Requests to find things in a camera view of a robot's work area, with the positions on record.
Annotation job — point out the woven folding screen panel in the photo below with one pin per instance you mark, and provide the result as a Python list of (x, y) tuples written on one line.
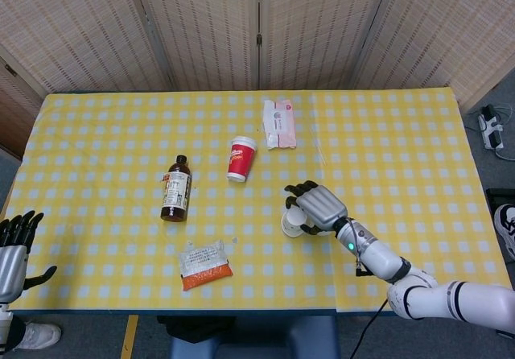
[(201, 29), (80, 29), (322, 29), (450, 29)]

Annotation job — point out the white power strip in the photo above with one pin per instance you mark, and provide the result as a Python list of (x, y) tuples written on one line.
[(491, 127)]

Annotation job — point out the brown glass bottle white label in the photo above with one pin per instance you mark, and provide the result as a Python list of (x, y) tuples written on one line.
[(176, 192)]

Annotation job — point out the white black sneaker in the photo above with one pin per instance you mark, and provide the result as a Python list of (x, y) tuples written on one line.
[(506, 230)]

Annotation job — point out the yellow white checkered tablecloth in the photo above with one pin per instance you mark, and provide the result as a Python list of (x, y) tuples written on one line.
[(362, 153)]

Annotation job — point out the plain white sneaker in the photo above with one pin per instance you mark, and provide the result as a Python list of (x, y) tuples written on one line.
[(40, 335)]

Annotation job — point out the blue edged table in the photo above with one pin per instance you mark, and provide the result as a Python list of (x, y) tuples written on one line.
[(201, 313)]

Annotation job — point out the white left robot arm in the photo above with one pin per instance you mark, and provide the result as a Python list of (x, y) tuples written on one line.
[(5, 328)]

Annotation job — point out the white pink wet wipes pack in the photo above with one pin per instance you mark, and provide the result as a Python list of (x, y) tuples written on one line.
[(279, 123)]

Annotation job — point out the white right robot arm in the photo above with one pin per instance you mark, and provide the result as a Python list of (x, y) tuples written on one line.
[(382, 256)]

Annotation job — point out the brown wooden cabinet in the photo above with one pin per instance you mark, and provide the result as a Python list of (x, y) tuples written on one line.
[(16, 109)]

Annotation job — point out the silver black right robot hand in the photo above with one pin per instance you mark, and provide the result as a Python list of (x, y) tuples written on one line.
[(322, 206)]

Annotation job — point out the red paper cup white lid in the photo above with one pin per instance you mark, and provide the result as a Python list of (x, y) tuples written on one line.
[(240, 159)]

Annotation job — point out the brass screen hinge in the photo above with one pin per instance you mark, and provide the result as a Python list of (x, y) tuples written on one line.
[(259, 39)]

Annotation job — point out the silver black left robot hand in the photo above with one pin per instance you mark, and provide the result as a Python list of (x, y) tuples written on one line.
[(11, 266)]

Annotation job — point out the white paper cup floral print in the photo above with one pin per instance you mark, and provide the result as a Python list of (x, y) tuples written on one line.
[(295, 215)]

